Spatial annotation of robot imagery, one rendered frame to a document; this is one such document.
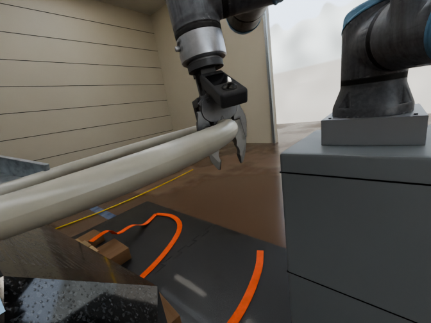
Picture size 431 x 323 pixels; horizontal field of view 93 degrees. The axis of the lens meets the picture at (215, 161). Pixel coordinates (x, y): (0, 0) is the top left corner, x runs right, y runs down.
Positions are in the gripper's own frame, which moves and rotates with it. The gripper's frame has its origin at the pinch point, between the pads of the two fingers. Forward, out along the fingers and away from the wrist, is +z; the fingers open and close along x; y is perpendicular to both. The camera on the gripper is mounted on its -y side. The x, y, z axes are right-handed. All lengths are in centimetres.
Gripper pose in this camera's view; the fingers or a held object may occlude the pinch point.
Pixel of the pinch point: (230, 160)
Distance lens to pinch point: 43.0
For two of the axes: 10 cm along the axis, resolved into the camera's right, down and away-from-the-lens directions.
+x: -9.3, 2.8, -2.2
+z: 2.3, 9.5, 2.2
